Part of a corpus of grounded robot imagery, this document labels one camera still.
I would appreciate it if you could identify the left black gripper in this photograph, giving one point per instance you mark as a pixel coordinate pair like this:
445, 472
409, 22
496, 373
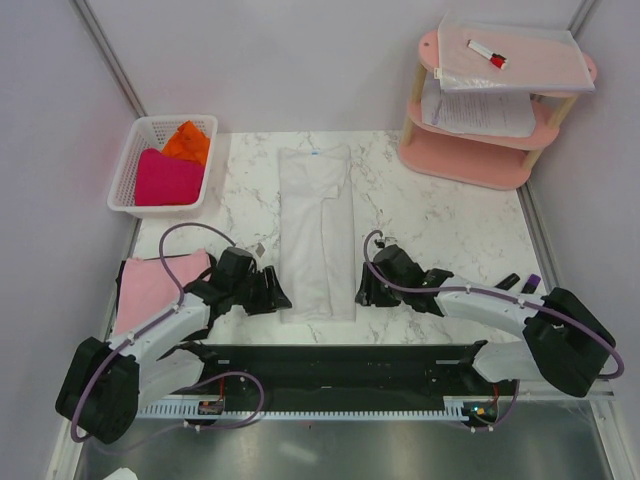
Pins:
271, 298

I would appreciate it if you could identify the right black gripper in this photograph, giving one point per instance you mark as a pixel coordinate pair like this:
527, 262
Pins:
367, 292

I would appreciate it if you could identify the white t shirt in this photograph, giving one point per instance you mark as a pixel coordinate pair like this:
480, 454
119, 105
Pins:
317, 237

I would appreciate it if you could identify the pink t shirt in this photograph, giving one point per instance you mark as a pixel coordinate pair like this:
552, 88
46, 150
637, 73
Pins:
145, 290

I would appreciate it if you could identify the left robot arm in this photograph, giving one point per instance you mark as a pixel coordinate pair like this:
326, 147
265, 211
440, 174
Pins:
150, 350

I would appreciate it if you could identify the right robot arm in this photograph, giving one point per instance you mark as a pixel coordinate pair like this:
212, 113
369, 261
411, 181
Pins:
556, 338

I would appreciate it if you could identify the green capped marker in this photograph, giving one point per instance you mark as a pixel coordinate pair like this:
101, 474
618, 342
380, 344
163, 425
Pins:
508, 282

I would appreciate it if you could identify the magenta folded t shirt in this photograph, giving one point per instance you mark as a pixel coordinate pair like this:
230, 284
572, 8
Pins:
166, 181

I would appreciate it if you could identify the white plastic basket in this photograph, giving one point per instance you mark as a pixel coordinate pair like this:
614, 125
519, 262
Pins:
153, 132

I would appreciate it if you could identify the purple black marker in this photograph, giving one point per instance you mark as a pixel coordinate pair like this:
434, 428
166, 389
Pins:
531, 284

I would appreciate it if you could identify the orange t shirt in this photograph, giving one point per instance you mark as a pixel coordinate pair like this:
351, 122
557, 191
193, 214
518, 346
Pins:
188, 143

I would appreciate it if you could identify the printed paper sheets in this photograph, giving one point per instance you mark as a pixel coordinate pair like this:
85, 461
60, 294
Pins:
502, 114

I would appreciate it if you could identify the white crumpled paper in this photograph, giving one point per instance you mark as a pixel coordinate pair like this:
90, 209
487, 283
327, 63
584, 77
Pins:
122, 474

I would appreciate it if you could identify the translucent document folder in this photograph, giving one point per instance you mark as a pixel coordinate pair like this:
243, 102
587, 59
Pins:
539, 60

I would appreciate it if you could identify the red white marker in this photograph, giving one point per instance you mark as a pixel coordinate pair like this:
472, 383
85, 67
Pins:
497, 60

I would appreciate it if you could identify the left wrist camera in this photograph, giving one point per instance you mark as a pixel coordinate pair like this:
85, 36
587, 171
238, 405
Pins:
259, 250

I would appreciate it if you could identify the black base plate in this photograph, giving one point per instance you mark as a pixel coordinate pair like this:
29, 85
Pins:
339, 378

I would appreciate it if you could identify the white slotted cable duct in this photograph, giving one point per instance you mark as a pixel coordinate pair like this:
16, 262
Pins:
193, 409

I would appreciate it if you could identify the aluminium rail frame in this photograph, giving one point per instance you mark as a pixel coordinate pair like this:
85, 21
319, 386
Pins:
534, 434

